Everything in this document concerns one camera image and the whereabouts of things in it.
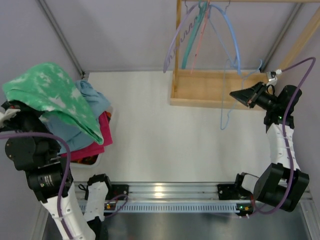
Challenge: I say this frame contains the light blue garment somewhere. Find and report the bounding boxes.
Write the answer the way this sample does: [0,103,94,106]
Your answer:
[44,80,111,152]

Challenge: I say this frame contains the wooden clothes rack frame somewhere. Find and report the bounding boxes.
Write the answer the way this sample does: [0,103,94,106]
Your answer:
[170,0,320,109]

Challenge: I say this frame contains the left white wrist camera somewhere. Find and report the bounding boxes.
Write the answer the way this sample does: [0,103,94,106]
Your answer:
[0,106,21,129]

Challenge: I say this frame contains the lilac wavy hanger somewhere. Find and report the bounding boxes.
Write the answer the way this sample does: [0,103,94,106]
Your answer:
[163,3,198,73]

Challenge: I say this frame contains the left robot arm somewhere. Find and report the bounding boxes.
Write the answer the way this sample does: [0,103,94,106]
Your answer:
[0,100,110,240]

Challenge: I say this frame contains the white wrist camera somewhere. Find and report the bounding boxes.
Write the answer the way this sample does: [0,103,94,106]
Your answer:
[266,69,283,86]
[0,106,21,129]

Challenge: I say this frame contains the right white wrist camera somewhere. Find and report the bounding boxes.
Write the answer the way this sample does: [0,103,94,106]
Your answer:
[266,69,283,86]

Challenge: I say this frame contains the grey slotted cable duct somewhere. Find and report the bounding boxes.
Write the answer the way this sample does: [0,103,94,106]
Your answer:
[78,202,241,213]

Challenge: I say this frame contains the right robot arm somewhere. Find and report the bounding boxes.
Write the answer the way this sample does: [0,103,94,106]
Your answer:
[230,82,310,212]

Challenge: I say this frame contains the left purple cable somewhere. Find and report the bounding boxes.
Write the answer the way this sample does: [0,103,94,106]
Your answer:
[0,132,130,240]

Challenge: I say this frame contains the aluminium rail base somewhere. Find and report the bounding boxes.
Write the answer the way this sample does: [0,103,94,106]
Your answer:
[73,181,313,202]

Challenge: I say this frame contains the thin blue wire hanger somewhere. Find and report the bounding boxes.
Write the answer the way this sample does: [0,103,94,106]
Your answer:
[219,58,266,130]

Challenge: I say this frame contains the green tie-dye trousers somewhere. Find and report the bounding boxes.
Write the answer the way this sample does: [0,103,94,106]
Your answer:
[2,62,104,145]

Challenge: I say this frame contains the teal plastic hanger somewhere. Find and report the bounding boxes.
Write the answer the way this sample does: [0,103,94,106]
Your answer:
[181,3,208,69]

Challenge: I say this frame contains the thick blue plastic hanger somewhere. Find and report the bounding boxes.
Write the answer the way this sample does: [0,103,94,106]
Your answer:
[208,4,241,75]

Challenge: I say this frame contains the white perforated laundry basket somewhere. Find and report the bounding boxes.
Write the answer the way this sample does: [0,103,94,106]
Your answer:
[69,104,116,169]

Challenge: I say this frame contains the orange garment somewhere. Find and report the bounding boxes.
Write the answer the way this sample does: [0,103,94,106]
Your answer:
[74,111,112,166]

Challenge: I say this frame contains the pink garment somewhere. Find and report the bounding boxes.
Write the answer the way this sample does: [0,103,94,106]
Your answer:
[59,111,113,159]

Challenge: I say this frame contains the pink wire hanger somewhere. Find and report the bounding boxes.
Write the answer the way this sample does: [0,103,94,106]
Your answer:
[190,0,211,74]

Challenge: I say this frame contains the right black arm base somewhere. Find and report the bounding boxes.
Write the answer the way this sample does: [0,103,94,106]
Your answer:
[217,183,252,201]

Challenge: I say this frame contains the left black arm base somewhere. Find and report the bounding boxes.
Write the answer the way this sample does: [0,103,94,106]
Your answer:
[108,184,129,201]

